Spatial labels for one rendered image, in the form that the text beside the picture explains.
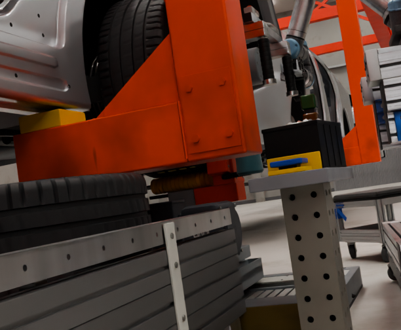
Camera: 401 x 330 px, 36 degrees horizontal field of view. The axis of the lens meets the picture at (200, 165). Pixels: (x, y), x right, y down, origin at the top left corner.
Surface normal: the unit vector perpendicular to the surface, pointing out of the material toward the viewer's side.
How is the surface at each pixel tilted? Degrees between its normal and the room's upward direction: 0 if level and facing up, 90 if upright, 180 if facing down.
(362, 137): 90
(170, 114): 90
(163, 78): 90
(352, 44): 90
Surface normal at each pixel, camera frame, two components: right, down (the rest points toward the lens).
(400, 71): -0.22, -0.02
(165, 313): 0.93, -0.15
